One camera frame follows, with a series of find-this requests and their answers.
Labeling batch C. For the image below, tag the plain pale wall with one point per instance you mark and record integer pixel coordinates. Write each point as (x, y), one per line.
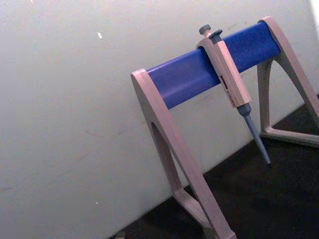
(69, 104)

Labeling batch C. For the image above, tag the beige pipette stand blue bar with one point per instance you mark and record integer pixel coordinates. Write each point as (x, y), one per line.
(184, 77)

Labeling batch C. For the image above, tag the black table cloth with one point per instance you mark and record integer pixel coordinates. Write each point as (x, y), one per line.
(261, 194)

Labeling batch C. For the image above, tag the beige pipette with grey tip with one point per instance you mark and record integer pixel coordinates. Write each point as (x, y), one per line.
(230, 74)

